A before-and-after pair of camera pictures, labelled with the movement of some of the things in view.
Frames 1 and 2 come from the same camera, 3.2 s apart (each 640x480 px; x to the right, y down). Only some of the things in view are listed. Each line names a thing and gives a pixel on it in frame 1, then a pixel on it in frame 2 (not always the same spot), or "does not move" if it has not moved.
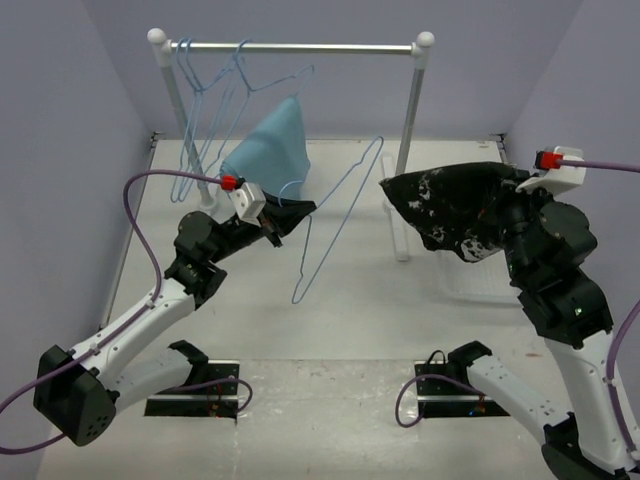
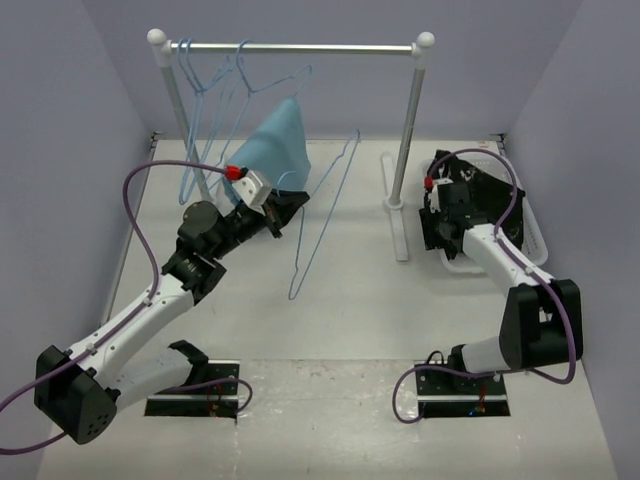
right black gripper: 507,191 -> 431,239
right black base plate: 444,390 does not move
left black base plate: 211,391 does not move
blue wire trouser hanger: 335,235 -> 291,293
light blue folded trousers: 275,156 does not move
